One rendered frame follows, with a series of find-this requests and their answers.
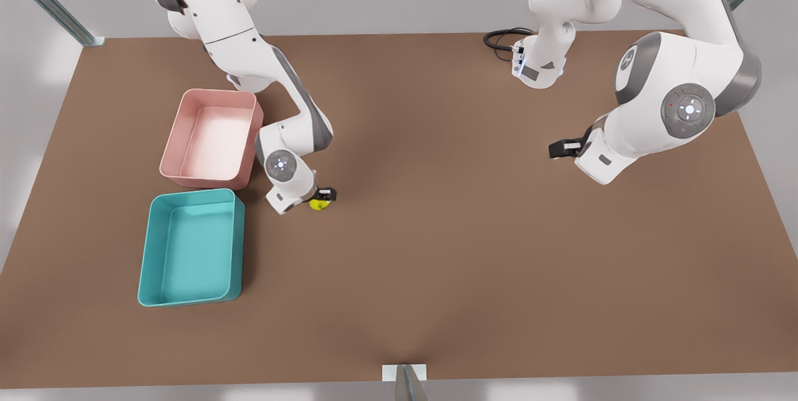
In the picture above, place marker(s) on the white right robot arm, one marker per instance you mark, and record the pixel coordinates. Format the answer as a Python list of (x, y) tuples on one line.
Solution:
[(240, 45)]

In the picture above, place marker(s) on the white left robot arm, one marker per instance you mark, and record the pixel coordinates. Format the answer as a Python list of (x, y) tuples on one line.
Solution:
[(673, 86)]

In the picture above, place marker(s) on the teal rectangular tray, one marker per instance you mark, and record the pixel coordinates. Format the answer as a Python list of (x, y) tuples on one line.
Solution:
[(190, 250)]

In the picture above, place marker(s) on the small yellow fruit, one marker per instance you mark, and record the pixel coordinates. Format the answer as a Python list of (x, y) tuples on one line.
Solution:
[(319, 204)]

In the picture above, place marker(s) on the pink rectangular tray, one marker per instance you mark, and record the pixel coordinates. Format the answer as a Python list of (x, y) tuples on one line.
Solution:
[(212, 138)]

